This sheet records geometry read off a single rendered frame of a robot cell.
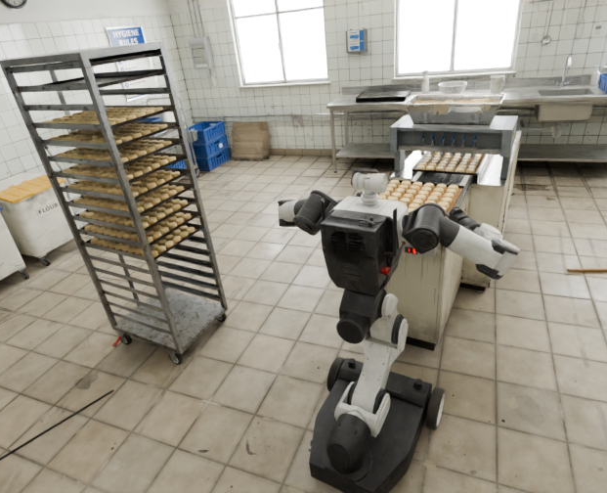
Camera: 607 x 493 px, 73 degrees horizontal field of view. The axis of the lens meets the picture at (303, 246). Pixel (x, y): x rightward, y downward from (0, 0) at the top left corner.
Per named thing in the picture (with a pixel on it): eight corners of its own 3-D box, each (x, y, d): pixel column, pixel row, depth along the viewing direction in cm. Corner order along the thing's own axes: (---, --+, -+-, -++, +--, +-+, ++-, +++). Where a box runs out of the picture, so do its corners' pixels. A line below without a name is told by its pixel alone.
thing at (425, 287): (413, 282, 313) (417, 170, 269) (460, 291, 297) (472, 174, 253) (382, 340, 261) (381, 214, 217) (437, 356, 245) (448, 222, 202)
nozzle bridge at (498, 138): (403, 161, 305) (404, 114, 288) (510, 168, 271) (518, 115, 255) (389, 176, 280) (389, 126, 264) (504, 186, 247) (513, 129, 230)
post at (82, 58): (184, 351, 254) (85, 51, 171) (181, 354, 252) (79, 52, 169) (180, 349, 255) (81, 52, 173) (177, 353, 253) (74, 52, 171)
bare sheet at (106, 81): (161, 74, 211) (160, 71, 210) (96, 88, 181) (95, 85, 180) (88, 78, 238) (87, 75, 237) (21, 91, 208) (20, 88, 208)
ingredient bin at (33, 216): (46, 270, 391) (10, 196, 353) (5, 261, 416) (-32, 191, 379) (92, 243, 433) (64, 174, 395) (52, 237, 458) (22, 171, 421)
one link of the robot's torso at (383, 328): (402, 348, 196) (382, 320, 158) (367, 338, 204) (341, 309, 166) (410, 319, 201) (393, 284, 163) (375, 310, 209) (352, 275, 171)
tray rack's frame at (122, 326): (232, 316, 293) (165, 40, 206) (182, 366, 255) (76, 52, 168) (167, 297, 322) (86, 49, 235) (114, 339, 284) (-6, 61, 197)
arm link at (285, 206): (271, 228, 185) (294, 226, 166) (269, 200, 184) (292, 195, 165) (293, 226, 191) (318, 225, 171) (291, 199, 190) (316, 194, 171)
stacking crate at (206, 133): (204, 134, 651) (201, 121, 641) (226, 133, 638) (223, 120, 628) (183, 145, 603) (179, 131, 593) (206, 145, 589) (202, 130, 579)
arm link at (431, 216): (456, 242, 130) (418, 221, 131) (442, 257, 137) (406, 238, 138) (461, 219, 138) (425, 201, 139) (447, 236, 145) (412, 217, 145)
